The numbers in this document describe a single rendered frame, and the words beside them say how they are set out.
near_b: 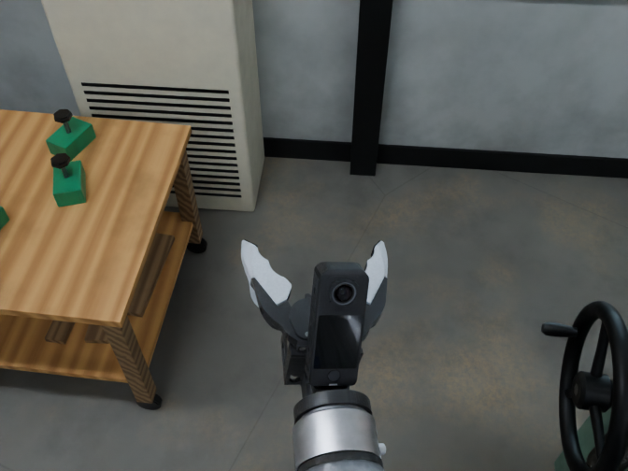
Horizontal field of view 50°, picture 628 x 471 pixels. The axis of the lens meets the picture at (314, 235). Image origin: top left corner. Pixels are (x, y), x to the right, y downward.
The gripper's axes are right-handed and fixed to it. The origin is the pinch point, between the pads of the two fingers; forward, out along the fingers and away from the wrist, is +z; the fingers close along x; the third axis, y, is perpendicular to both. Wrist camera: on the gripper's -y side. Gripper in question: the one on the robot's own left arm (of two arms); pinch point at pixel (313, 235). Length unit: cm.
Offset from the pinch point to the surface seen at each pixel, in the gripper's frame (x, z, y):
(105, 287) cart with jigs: -33, 47, 76
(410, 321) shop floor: 53, 63, 117
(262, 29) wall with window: 7, 141, 68
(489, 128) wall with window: 89, 127, 93
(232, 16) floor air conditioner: -4, 113, 46
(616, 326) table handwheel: 48, 2, 22
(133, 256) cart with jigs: -27, 56, 75
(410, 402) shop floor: 48, 36, 118
